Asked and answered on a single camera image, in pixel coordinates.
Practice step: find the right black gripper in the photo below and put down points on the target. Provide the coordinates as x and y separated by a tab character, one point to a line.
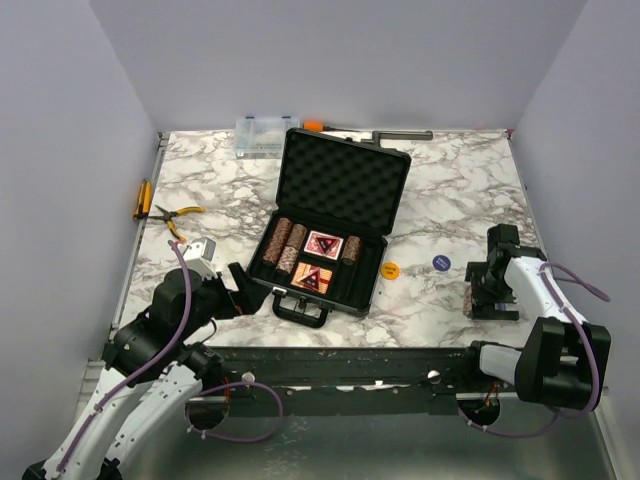
483	304

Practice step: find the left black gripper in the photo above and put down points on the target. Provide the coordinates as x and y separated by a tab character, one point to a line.
247	299

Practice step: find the all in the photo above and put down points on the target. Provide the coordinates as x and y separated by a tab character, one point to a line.
312	280
325	243

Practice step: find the blue small blind button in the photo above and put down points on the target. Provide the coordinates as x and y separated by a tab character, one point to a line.
441	263

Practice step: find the yellow big blind button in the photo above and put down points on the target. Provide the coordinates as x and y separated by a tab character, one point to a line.
390	270

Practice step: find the black foam-lined carrying case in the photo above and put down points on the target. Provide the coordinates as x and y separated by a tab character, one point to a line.
339	188

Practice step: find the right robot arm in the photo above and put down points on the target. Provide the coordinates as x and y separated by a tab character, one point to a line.
563	361

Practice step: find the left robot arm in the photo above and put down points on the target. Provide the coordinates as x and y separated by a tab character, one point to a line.
149	372

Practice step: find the tall poker chip stack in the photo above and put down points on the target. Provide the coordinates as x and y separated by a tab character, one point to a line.
277	241

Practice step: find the front poker chip stack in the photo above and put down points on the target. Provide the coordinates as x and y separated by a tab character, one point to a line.
287	260

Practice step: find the orange playing card deck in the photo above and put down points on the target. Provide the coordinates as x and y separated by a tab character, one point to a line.
303	269

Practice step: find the middle poker chip stack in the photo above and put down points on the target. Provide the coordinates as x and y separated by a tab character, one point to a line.
297	236

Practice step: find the red playing card deck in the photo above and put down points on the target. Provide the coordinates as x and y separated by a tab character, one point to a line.
311	247

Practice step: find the yellow black utility knife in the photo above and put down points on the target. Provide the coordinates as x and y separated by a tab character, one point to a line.
143	202

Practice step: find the clear plastic organizer box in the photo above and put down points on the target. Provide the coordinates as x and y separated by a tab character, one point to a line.
262	137

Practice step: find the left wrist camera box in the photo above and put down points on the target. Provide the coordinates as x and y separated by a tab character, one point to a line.
199	256

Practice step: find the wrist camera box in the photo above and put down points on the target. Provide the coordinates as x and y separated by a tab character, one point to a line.
500	235
199	256

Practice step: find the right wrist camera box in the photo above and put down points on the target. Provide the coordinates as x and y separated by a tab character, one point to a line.
500	235

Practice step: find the black metal base rail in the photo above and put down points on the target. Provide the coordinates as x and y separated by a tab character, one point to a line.
260	381

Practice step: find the yellow handled pliers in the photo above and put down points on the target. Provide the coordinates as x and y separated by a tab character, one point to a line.
168	216

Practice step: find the orange handled screwdriver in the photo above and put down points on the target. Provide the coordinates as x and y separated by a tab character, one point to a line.
316	126

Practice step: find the grey metal t-handle bar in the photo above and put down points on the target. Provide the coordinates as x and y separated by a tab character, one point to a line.
376	137

